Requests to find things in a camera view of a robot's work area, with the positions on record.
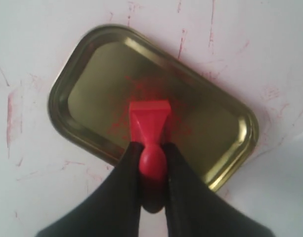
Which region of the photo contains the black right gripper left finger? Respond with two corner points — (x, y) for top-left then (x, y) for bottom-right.
(37, 142), (143, 237)

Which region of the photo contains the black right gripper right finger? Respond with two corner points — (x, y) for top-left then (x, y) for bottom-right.
(163, 143), (274, 237)

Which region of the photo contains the red plastic stamp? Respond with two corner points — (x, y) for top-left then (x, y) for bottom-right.
(129, 100), (172, 213)

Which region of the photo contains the gold tin lid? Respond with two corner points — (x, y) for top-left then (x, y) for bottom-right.
(48, 25), (259, 191)

